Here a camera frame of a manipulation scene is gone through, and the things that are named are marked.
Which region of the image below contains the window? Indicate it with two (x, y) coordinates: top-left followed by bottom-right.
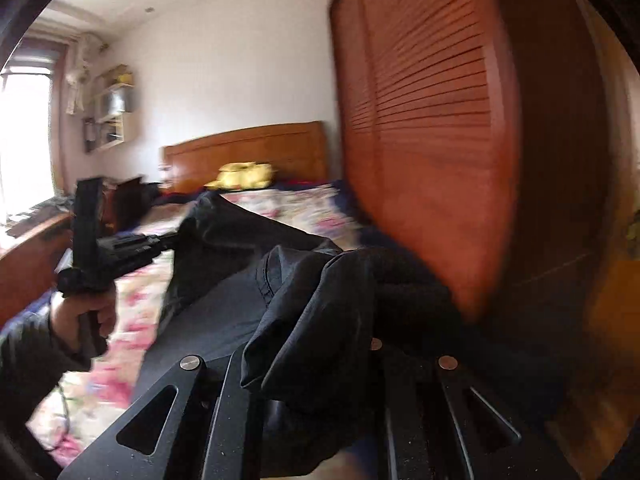
(0, 42), (68, 223)

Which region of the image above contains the navy bed sheet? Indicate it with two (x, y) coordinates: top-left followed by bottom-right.
(327, 180), (386, 253)

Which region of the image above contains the tied beige curtain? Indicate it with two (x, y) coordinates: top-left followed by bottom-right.
(65, 34), (93, 116)

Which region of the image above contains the wooden bed headboard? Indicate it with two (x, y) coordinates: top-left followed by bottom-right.
(160, 122), (328, 196)

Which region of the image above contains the dark pillow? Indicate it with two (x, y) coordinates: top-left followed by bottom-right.
(154, 189), (211, 207)

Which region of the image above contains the cream wall shelf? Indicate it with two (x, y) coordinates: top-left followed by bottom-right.
(82, 65), (137, 153)

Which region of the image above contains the wooden desk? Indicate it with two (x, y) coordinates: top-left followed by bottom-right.
(0, 210), (73, 323)

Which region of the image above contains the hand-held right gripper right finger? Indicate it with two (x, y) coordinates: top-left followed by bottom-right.
(370, 338), (581, 480)

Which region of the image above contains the wooden chair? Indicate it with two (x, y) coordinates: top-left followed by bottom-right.
(114, 175), (162, 233)

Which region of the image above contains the person's left hand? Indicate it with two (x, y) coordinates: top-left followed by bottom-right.
(50, 287), (119, 350)

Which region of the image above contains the wooden louvred wardrobe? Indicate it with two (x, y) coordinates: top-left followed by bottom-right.
(329, 0), (621, 321)

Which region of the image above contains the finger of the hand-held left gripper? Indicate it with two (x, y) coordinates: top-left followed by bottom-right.
(102, 232), (181, 273)

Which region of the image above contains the floral blanket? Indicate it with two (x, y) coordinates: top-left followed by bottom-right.
(25, 182), (371, 468)

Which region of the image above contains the yellow plush toy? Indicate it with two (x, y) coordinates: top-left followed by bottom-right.
(217, 162), (273, 191)

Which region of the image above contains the black zip jacket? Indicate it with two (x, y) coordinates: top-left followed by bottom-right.
(165, 192), (451, 480)

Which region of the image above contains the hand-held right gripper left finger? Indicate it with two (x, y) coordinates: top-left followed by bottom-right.
(57, 352), (251, 480)

